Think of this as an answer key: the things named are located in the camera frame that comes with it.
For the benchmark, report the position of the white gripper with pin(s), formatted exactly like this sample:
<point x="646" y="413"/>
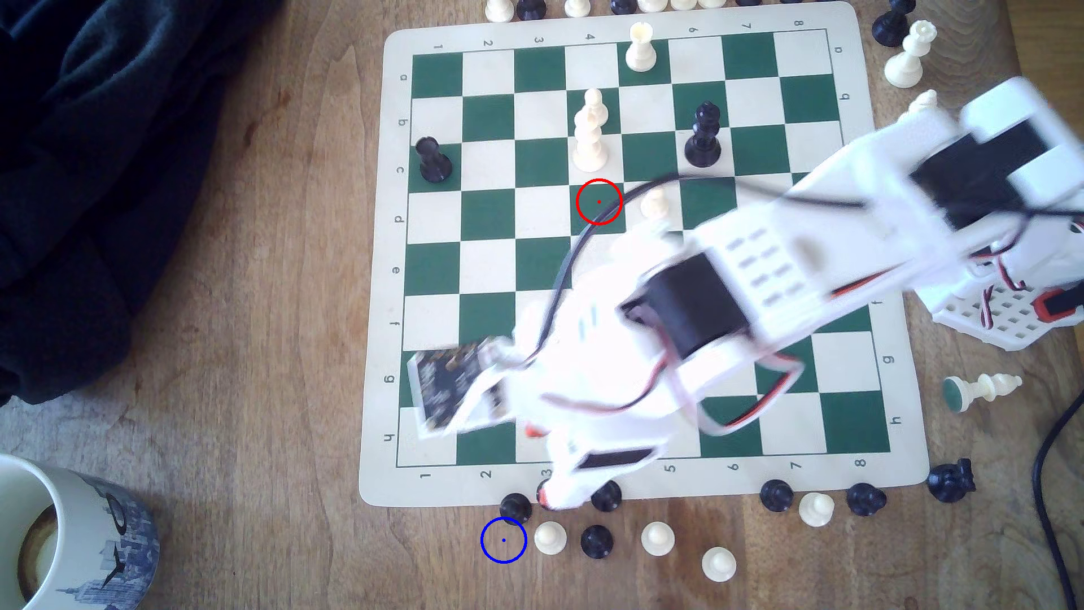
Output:
<point x="612" y="458"/>

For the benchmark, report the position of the black pawn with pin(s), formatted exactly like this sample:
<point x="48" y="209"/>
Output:
<point x="531" y="8"/>
<point x="622" y="4"/>
<point x="433" y="161"/>
<point x="515" y="507"/>
<point x="606" y="498"/>
<point x="776" y="495"/>
<point x="596" y="540"/>
<point x="865" y="498"/>

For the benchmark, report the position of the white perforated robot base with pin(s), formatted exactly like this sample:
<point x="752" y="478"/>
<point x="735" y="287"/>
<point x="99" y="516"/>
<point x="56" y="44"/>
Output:
<point x="1008" y="326"/>

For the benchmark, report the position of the white piece with green felt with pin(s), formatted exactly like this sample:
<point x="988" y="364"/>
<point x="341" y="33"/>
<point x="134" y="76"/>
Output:
<point x="982" y="390"/>

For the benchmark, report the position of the black chess piece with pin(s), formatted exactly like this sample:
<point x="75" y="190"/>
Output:
<point x="893" y="25"/>

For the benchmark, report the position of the green and white chessboard mat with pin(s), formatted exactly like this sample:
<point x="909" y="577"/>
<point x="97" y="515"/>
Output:
<point x="491" y="220"/>

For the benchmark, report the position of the black pawn on board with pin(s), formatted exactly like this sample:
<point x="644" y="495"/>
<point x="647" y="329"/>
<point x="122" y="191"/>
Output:
<point x="433" y="161"/>

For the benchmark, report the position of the black knight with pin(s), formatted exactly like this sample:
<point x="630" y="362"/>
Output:
<point x="950" y="480"/>

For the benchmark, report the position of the white rook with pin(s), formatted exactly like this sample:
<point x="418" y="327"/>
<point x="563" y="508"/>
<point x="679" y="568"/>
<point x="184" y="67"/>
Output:
<point x="641" y="49"/>

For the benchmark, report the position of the white mug with skyline print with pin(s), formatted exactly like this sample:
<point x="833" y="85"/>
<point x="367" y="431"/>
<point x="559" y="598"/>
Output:
<point x="93" y="542"/>

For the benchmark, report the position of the white queen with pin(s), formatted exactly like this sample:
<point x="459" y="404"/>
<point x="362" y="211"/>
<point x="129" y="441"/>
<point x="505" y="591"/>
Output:
<point x="908" y="59"/>

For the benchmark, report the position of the dark blue cloth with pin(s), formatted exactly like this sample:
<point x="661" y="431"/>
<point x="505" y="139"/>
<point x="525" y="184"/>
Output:
<point x="85" y="169"/>

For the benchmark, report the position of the camera circuit board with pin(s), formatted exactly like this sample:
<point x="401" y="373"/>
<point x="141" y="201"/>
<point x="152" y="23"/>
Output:
<point x="445" y="385"/>

